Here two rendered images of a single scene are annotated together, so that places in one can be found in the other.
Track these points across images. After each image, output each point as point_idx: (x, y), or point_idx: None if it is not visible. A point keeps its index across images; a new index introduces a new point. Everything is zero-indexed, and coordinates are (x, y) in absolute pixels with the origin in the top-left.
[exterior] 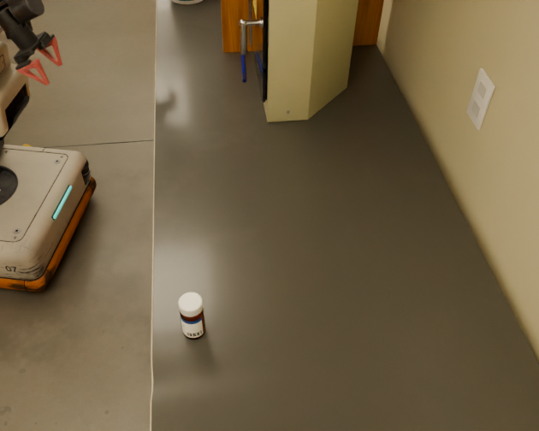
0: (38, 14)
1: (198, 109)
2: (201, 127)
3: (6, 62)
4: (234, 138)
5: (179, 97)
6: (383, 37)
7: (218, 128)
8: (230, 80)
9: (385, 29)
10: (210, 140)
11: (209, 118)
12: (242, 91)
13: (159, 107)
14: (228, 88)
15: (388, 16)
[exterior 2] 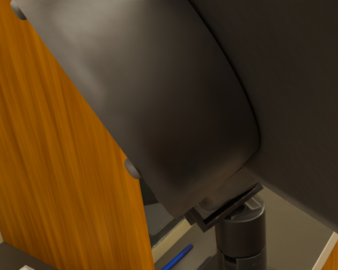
0: None
1: (269, 236)
2: (283, 216)
3: None
4: (261, 196)
5: (279, 260)
6: None
7: (267, 209)
8: (202, 256)
9: None
10: (285, 202)
11: (267, 222)
12: (204, 238)
13: (313, 256)
14: (215, 248)
15: None
